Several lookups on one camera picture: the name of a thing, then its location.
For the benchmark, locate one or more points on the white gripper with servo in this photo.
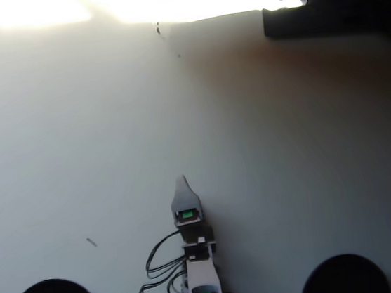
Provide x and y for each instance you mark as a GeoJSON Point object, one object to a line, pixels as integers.
{"type": "Point", "coordinates": [194, 231]}

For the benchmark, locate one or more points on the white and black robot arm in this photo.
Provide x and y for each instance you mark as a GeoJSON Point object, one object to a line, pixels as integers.
{"type": "Point", "coordinates": [202, 269]}

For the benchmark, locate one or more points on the black box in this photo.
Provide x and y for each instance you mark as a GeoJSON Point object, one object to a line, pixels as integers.
{"type": "Point", "coordinates": [325, 18]}

